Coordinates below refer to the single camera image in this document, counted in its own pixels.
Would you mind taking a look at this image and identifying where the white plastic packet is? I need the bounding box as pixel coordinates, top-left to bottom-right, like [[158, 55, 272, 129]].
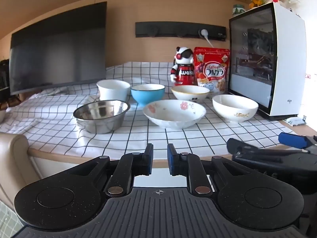
[[283, 117, 306, 127]]

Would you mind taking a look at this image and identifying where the shallow pink floral bowl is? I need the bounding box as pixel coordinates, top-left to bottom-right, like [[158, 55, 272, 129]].
[[143, 100, 207, 130]]

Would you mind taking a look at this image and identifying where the red cereal bag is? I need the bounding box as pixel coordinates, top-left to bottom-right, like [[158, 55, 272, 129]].
[[193, 46, 231, 95]]

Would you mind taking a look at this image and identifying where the dark shelf unit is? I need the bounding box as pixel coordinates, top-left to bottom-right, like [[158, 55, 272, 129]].
[[0, 59, 11, 111]]

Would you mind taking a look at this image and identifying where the black flat monitor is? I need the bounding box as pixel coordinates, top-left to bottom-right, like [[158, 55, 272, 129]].
[[9, 1, 108, 96]]

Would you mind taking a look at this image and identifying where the black wall power strip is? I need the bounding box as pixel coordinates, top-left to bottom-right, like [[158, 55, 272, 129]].
[[135, 21, 227, 42]]

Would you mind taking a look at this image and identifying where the blue bowl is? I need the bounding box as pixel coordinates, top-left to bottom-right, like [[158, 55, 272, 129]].
[[130, 83, 166, 107]]

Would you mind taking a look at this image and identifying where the yellow rim white bowl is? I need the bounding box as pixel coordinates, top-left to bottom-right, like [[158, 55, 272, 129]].
[[171, 85, 211, 103]]

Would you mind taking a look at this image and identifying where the beige chair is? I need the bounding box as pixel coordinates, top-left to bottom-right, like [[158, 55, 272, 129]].
[[0, 132, 42, 205]]

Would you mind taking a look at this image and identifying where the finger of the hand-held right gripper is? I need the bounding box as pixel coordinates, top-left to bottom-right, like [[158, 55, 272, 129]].
[[278, 132, 317, 154], [226, 137, 264, 159]]

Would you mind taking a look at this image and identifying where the stainless steel bowl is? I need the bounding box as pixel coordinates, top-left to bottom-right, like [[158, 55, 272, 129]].
[[73, 100, 131, 134]]

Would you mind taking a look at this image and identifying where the deep white bowl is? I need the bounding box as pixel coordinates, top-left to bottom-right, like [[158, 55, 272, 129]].
[[96, 80, 131, 102]]

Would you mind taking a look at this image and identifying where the white plug with cable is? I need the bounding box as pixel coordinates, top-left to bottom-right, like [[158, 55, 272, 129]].
[[199, 28, 214, 48]]

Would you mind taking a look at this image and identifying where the small glass jar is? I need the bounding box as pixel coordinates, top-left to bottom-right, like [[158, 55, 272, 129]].
[[232, 4, 246, 15]]

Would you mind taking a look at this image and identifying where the panda robot figurine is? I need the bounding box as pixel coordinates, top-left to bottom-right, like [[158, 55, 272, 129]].
[[170, 46, 198, 86]]

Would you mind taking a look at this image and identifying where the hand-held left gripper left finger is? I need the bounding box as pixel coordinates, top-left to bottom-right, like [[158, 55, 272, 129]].
[[68, 143, 154, 198]]

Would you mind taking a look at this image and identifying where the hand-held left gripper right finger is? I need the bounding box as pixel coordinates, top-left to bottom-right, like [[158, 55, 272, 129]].
[[167, 143, 250, 198]]

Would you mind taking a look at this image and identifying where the white checkered tablecloth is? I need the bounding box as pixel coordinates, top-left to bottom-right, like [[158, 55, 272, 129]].
[[0, 60, 297, 163]]

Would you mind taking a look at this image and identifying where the white glass computer case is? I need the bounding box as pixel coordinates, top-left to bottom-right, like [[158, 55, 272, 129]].
[[228, 2, 307, 120]]

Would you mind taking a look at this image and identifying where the white bowl gold print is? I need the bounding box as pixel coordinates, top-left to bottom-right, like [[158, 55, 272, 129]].
[[212, 94, 259, 124]]

